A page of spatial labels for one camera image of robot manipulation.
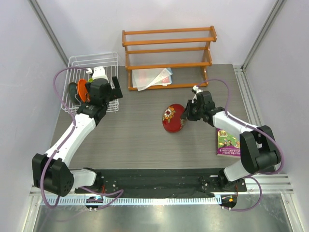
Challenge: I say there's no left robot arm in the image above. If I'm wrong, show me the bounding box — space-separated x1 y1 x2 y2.
32 76 123 197

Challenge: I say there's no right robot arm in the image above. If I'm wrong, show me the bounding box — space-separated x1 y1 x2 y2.
180 91 283 192

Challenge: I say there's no clear plastic document sleeve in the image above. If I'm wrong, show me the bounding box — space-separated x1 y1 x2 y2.
132 68 173 91

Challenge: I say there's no red floral plate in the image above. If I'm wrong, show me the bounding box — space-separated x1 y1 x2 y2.
162 104 186 133

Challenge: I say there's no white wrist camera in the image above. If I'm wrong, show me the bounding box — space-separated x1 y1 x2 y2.
191 85 203 103
86 66 108 81

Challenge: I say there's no white wire dish rack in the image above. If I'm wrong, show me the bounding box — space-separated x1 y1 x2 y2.
62 52 118 115

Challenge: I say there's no slotted cable duct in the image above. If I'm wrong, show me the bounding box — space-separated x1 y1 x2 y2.
40 196 222 206

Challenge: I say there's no orange plate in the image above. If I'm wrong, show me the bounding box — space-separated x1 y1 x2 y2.
77 79 90 102

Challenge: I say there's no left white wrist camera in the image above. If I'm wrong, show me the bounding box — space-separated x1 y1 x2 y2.
86 66 108 81

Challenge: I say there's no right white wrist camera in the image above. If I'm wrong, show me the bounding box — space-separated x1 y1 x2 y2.
191 85 203 103

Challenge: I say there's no purple treehouse book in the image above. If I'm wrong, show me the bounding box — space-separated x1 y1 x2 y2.
216 129 240 159

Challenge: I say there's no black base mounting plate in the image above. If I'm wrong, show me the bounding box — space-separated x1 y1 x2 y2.
90 168 247 199

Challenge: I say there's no orange wooden shelf rack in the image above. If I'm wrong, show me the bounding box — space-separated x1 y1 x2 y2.
122 26 217 91

